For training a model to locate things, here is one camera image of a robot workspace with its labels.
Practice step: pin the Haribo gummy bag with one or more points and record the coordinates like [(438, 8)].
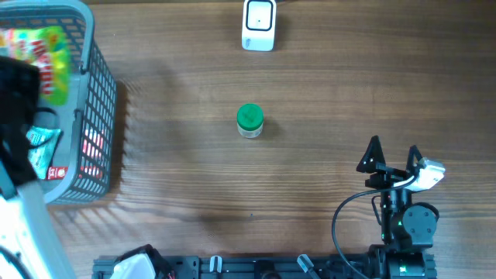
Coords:
[(46, 49)]

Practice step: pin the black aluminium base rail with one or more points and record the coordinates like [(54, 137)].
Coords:
[(271, 267)]

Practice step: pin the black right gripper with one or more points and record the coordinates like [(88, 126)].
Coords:
[(387, 175)]

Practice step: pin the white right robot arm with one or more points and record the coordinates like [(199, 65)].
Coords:
[(407, 227)]

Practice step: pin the grey plastic shopping basket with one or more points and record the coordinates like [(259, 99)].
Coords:
[(87, 119)]

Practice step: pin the red Nescafe stick sachet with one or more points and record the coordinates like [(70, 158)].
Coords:
[(58, 173)]

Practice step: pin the green lid jar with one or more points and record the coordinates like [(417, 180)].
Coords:
[(250, 120)]

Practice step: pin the teal tissue pack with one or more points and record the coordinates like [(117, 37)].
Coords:
[(43, 143)]

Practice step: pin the white barcode scanner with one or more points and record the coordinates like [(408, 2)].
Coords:
[(258, 25)]

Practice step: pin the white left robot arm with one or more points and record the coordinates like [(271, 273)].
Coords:
[(30, 247)]

